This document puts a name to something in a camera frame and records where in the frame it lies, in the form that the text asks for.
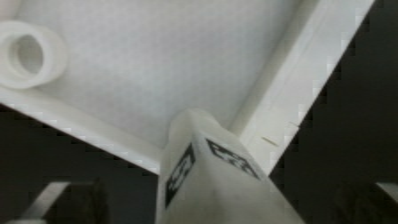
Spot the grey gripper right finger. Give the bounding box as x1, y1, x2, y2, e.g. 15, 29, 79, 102
333, 183, 398, 224

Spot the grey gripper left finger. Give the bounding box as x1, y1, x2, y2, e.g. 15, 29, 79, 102
0, 180, 111, 224

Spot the white desk top tray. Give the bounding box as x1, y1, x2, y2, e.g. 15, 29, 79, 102
0, 0, 376, 171

